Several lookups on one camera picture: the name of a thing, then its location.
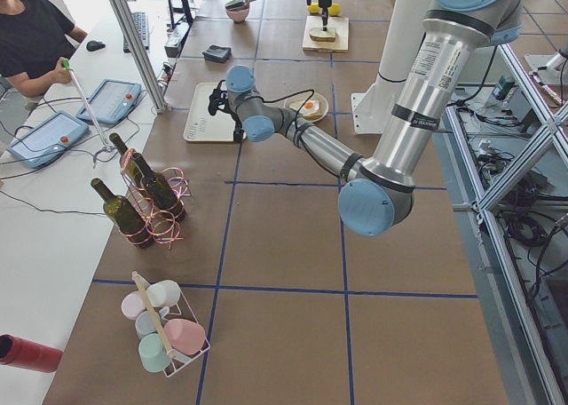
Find black computer mouse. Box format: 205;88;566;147
85;40;106;52

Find cream bear serving tray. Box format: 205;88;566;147
183;83;241;143

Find pink bowl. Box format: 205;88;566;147
225;7;249;23

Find blue teach pendant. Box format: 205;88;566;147
8;111;89;169
88;79;142;126

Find white wire cup rack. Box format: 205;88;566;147
154;290;210;377

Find grey plastic cup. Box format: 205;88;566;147
135;311;157;339

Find folded grey cloth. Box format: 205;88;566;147
201;44;232;63

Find red cylinder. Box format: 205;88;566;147
1;334;63;373

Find lilac plastic cup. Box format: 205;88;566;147
121;291;146;321

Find mint green plastic cup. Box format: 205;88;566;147
138;333;171;373

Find grabber stick tool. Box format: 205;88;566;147
61;58;114;167

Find metal scoop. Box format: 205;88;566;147
225;0;258;11

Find pink plastic cup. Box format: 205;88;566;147
163;319;206;355

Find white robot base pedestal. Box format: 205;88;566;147
351;0;432;134

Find yellow lemon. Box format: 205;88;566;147
308;4;320;14
327;3;341;17

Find fried egg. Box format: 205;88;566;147
299;99;320;116

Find seated person black shirt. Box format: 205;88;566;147
1;0;87;99

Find dark green wine bottle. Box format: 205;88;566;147
91;178;154;249

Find wooden rack handle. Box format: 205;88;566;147
131;271;175;359

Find black keyboard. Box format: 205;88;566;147
130;12;150;50

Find white plastic cup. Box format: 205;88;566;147
146;280;181;307

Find white round plate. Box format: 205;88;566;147
284;91;329;123

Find bread slice under egg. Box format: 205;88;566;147
286;99;327;121

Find copper wire bottle rack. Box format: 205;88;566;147
120;148;191;247

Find bread slice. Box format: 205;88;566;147
309;28;336;42
286;99;327;121

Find wooden cutting board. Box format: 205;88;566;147
302;15;350;52

